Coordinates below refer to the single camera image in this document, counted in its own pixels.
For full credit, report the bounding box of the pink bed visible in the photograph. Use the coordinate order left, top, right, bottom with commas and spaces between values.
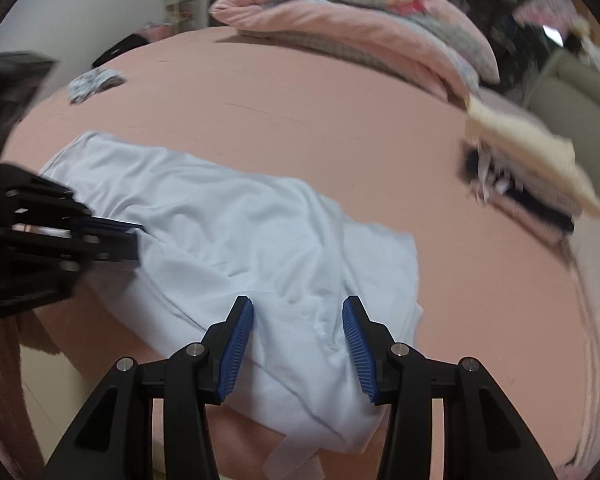
2, 27, 600, 480

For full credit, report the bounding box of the grey-green padded headboard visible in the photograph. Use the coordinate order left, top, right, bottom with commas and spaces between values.
522, 47, 600, 161

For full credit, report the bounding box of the white bed pad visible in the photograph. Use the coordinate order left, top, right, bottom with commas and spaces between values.
480, 87, 600, 471

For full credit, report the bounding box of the white folded garment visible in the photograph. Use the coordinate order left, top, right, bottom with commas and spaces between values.
467, 152, 531, 206

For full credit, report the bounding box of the black bag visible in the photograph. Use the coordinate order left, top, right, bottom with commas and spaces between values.
91, 32, 153, 68

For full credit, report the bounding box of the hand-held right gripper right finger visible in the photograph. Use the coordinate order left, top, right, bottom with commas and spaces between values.
342, 296, 553, 480

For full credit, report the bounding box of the pink folded garment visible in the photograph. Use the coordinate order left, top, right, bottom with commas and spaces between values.
500, 195, 573, 246

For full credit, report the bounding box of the light blue shirt navy trim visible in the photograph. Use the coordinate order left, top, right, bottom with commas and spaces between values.
39, 131, 423, 480

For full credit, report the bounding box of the cream folded garment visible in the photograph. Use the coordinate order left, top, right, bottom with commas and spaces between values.
464, 94, 600, 220

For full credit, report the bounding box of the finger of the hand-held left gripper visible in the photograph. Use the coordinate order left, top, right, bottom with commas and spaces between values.
0, 232, 142, 276
0, 162, 147, 236

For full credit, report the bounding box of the navy folded garment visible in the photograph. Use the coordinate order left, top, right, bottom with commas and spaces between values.
462, 145, 576, 233

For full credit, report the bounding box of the pink folded quilt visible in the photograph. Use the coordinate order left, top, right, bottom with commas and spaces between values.
209, 0, 501, 103

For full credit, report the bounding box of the grey patterned cloth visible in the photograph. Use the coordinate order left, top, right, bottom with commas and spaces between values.
69, 69, 127, 106

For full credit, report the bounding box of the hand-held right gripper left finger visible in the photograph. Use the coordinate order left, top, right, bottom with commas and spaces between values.
42, 296, 255, 480

